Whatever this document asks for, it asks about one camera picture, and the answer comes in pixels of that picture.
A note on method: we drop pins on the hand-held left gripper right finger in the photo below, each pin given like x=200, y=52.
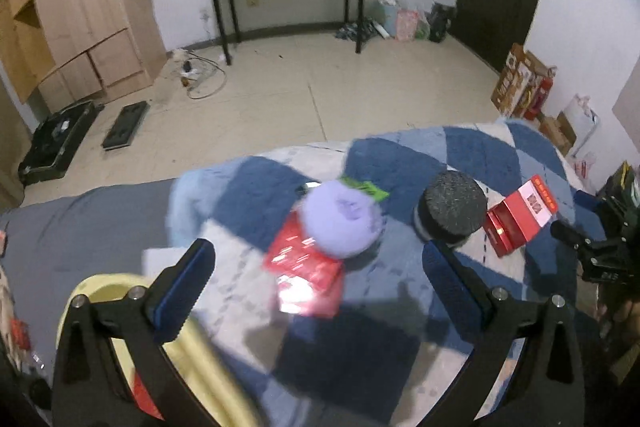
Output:
x=450, y=292

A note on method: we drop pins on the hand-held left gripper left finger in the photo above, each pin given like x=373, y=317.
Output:
x=180, y=292

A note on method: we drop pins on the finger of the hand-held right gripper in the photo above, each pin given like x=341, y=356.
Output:
x=567, y=232
x=590, y=207

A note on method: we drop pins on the red white cigarette box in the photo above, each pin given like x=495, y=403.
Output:
x=520, y=217

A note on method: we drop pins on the yellow plastic basin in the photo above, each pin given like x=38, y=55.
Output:
x=200, y=357

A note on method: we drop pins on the black foam sponge cylinder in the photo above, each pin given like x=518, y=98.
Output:
x=452, y=207

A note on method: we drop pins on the shiny red cigarette pack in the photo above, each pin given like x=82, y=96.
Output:
x=300, y=272

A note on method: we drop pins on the purple round sponge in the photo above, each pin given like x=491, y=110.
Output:
x=340, y=219

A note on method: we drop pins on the blue checkered plush blanket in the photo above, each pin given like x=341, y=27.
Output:
x=400, y=317

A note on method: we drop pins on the white paper bag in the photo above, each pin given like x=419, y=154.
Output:
x=582, y=122

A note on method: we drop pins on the grey bedsheet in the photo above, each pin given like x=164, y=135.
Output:
x=75, y=237

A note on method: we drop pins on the green packet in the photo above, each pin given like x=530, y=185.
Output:
x=367, y=188

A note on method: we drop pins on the printed cardboard box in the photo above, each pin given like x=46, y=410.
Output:
x=520, y=82

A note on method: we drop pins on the black open case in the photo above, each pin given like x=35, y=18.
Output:
x=55, y=142

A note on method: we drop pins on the pile of shopping bags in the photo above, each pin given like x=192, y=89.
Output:
x=400, y=19

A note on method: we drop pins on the light wooden wardrobe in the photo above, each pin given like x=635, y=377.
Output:
x=80, y=12

